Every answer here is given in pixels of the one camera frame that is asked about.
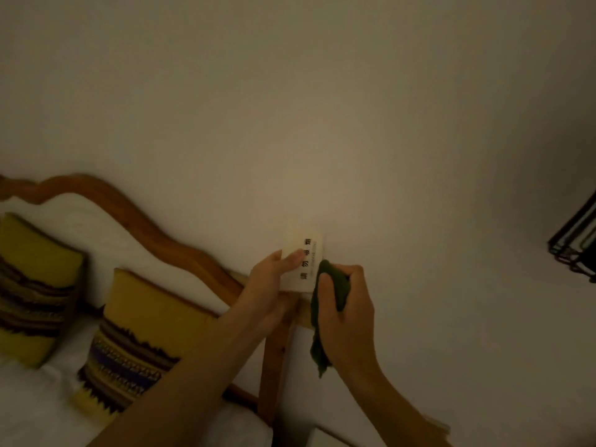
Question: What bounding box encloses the person's right hand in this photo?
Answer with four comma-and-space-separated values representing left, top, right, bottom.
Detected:
317, 263, 376, 374

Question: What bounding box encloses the person's left hand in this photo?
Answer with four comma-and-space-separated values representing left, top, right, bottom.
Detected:
231, 249, 306, 336

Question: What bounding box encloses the dark green cleaning cloth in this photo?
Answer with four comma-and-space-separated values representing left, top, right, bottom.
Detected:
309, 259, 351, 379

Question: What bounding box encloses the white printed sign card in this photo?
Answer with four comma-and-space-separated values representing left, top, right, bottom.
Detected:
279, 232, 326, 294

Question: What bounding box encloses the person's right forearm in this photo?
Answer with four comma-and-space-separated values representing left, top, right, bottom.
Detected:
336, 361, 453, 447

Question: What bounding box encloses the person's left forearm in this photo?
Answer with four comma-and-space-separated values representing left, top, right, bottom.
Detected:
88, 314, 276, 447

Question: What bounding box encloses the yellow striped pillow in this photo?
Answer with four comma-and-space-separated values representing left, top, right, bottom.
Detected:
0, 212, 87, 369
71, 268, 220, 422

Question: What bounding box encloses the white padded headboard panel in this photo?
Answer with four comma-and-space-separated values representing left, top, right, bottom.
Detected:
0, 193, 231, 317

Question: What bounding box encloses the white bed sheet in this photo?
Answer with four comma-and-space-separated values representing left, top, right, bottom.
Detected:
0, 312, 274, 447

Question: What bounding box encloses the carved wooden headboard frame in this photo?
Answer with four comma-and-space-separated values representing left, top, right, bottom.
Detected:
0, 174, 318, 427

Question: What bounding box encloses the black wire rack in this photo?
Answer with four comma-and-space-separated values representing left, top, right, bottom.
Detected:
548, 190, 596, 284

